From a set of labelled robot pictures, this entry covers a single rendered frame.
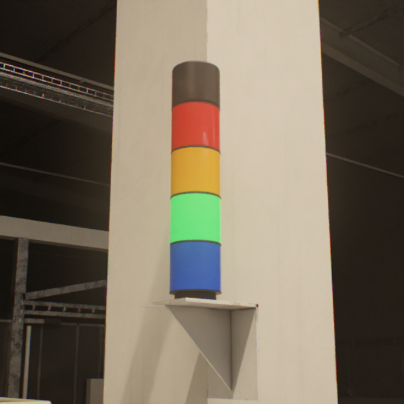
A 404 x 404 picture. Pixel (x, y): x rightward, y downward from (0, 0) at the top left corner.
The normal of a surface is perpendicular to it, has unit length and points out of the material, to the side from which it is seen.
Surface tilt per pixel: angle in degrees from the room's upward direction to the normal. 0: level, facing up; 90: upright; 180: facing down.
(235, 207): 90
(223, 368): 90
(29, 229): 90
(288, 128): 90
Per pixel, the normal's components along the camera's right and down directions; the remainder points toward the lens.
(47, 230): 0.63, -0.19
